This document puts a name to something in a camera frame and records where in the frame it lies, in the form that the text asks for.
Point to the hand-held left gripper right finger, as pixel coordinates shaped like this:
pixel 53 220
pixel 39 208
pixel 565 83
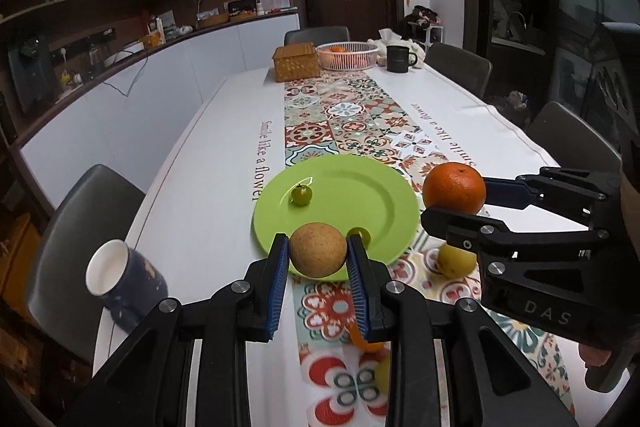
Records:
pixel 357 279

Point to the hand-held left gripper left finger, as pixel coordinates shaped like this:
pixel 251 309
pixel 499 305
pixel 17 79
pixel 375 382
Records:
pixel 280 279

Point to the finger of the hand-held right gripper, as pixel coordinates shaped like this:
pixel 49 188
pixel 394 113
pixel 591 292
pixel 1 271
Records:
pixel 465 229
pixel 502 194

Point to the orange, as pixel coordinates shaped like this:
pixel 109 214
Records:
pixel 454 188

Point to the round brown pear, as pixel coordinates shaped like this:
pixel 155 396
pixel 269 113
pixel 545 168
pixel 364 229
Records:
pixel 318 249

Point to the green plate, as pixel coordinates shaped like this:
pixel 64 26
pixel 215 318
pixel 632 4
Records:
pixel 350 197

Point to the person's right hand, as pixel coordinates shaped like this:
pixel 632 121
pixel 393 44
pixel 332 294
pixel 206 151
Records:
pixel 596 355

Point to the yellow pear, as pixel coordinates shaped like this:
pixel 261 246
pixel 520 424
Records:
pixel 456 262

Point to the small green tomato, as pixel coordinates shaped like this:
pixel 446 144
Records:
pixel 302 196
pixel 364 237

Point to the small orange tangerine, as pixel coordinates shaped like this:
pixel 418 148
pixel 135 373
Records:
pixel 372 347

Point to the grey dining chair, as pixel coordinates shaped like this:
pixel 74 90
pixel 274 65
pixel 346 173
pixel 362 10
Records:
pixel 316 35
pixel 570 137
pixel 75 232
pixel 462 64

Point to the yellow-green fruit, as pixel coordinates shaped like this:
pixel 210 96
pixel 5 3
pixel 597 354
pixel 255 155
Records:
pixel 383 374

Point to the dark blue mug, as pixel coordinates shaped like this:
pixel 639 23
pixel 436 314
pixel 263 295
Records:
pixel 125 287

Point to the patterned table runner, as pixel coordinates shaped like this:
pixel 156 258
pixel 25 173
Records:
pixel 340 117

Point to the black mug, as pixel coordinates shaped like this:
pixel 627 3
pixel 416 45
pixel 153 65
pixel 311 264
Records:
pixel 399 59

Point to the rack with dark bags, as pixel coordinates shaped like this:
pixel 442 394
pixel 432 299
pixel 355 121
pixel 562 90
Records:
pixel 424 22

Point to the white crumpled cloth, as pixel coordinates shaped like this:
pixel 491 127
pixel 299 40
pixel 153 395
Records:
pixel 382 37

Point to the white plastic basket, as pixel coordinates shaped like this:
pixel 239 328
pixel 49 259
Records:
pixel 348 59

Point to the wicker box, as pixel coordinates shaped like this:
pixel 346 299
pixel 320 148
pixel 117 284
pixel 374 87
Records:
pixel 296 63

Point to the oranges in basket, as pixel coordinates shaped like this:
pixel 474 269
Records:
pixel 336 49

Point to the wicker tray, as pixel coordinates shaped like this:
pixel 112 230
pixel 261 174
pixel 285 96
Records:
pixel 212 22

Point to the red and black box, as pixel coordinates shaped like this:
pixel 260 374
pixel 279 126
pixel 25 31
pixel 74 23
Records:
pixel 242 7

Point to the orange juice carton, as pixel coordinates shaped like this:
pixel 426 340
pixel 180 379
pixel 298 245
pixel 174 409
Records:
pixel 157 31

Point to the white desk lamp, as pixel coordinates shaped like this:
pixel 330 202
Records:
pixel 202 2

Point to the dark countertop appliance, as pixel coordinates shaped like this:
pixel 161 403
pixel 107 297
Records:
pixel 30 72

